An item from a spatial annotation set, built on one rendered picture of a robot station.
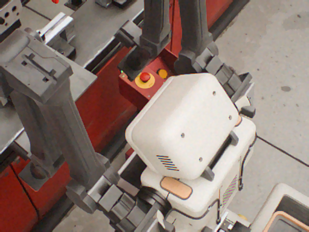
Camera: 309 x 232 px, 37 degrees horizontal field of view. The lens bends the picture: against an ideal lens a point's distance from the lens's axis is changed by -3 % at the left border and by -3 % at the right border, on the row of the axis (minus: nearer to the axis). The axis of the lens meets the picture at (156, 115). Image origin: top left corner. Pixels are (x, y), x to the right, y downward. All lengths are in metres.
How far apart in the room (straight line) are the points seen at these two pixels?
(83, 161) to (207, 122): 0.27
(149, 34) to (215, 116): 0.33
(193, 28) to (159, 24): 0.11
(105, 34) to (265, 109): 1.21
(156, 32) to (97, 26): 0.61
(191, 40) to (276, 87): 1.67
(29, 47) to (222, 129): 0.47
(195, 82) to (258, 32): 2.03
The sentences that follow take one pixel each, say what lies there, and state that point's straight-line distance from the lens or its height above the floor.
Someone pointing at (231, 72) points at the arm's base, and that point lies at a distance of 1.25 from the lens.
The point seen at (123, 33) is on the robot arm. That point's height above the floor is 1.21.
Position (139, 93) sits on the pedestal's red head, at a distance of 1.74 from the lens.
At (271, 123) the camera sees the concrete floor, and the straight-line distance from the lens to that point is 2.66.
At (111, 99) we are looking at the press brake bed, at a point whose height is 0.52.
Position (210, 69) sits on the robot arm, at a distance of 1.21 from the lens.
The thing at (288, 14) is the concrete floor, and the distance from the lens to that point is 3.20.
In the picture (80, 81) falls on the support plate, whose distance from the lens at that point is 1.51.
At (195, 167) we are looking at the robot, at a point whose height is 1.32.
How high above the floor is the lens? 2.21
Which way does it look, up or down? 58 degrees down
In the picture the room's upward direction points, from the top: 1 degrees clockwise
